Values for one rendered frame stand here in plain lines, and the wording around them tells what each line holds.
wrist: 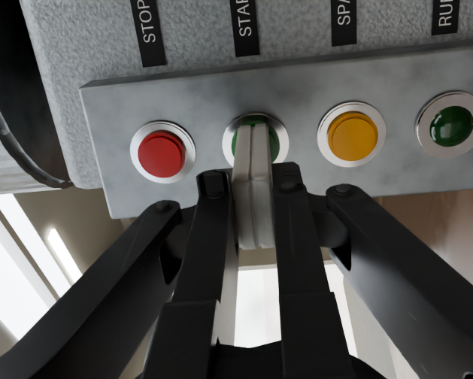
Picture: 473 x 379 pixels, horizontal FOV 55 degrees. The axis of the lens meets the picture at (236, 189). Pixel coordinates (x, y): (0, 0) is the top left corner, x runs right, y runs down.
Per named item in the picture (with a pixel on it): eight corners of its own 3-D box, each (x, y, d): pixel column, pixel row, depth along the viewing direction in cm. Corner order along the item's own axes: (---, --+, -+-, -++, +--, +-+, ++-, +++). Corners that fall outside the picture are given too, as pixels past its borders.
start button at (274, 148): (277, 116, 24) (228, 121, 25) (278, 122, 23) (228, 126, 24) (280, 162, 25) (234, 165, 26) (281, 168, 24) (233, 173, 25)
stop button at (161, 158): (183, 125, 25) (137, 130, 25) (180, 131, 24) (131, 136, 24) (190, 170, 26) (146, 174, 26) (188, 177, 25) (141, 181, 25)
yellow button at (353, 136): (374, 107, 24) (324, 111, 24) (379, 112, 23) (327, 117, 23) (374, 153, 25) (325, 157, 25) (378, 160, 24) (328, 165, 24)
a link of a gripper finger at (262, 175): (251, 179, 16) (271, 177, 16) (253, 123, 23) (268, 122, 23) (259, 250, 18) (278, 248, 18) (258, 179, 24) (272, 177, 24)
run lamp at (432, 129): (470, 97, 24) (422, 101, 24) (482, 104, 23) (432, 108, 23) (465, 140, 25) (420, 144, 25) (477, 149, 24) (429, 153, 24)
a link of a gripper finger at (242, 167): (259, 250, 18) (239, 251, 18) (258, 179, 24) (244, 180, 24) (251, 179, 16) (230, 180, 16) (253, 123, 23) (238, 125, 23)
